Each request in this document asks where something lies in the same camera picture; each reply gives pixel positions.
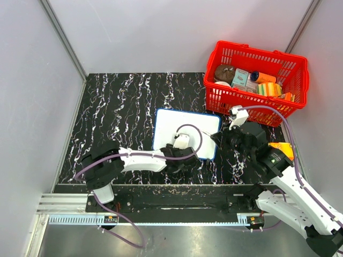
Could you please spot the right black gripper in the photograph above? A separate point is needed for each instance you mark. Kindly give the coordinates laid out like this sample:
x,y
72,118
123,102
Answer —
x,y
221,138

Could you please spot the yellow green sponge pack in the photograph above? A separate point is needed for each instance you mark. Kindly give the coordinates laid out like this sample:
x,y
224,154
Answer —
x,y
269,89

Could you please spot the white round lid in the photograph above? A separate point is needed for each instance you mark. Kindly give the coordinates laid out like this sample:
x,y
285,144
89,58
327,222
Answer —
x,y
223,83

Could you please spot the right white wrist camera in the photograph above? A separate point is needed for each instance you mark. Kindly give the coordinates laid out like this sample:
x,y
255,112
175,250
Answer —
x,y
239,115

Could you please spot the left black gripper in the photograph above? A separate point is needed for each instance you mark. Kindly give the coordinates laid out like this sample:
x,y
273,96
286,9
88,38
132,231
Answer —
x,y
173,150

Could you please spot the pale pink box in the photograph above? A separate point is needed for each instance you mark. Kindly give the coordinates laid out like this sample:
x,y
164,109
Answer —
x,y
250,85

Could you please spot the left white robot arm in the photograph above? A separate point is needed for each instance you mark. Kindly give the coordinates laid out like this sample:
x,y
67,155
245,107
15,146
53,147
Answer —
x,y
101,166

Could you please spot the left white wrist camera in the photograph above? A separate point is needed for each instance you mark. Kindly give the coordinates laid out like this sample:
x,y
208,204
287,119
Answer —
x,y
181,141

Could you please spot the brown round bun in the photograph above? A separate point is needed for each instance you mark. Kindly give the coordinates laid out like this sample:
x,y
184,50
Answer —
x,y
224,73

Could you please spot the orange snack box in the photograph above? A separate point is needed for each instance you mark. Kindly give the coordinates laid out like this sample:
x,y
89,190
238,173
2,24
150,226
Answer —
x,y
287,97

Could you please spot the red plastic shopping basket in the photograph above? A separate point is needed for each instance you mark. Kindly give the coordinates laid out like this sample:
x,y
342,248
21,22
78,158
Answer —
x,y
291,72

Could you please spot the orange juice carton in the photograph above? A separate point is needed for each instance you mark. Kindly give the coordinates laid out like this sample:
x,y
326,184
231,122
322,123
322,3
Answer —
x,y
285,147

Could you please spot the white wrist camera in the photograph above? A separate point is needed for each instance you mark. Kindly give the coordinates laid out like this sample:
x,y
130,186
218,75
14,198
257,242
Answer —
x,y
239,115
181,141

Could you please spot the orange tube blue cap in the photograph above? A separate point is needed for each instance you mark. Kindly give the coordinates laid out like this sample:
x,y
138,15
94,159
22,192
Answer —
x,y
260,77

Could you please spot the blue framed whiteboard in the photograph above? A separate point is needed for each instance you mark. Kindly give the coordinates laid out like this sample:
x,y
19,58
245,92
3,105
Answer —
x,y
169,122

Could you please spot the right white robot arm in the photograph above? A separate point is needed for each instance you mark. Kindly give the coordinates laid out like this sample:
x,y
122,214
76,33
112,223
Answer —
x,y
312,217

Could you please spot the teal small box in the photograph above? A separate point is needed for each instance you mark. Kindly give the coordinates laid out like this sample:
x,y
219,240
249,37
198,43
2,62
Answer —
x,y
240,78

